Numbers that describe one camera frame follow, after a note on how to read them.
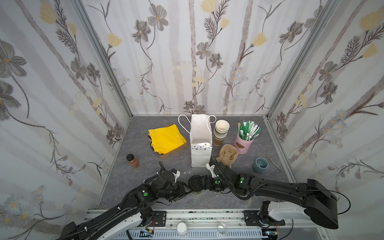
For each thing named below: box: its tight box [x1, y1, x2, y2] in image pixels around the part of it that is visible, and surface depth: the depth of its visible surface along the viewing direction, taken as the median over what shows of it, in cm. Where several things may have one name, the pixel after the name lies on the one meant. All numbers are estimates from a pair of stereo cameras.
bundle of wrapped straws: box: [237, 120, 262, 141], surface depth 90 cm
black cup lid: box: [188, 175, 203, 192], surface depth 76 cm
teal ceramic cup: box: [252, 157, 269, 174], surface depth 90 cm
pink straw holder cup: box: [234, 132, 255, 155], surface depth 95 cm
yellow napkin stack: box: [148, 124, 187, 155], surface depth 102 cm
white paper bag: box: [178, 114, 217, 168], surface depth 82 cm
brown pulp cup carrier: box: [216, 144, 239, 168], surface depth 92 cm
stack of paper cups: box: [213, 119, 230, 146], surface depth 94 cm
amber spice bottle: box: [126, 153, 140, 168], surface depth 89 cm
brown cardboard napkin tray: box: [159, 142, 188, 160], surface depth 98 cm
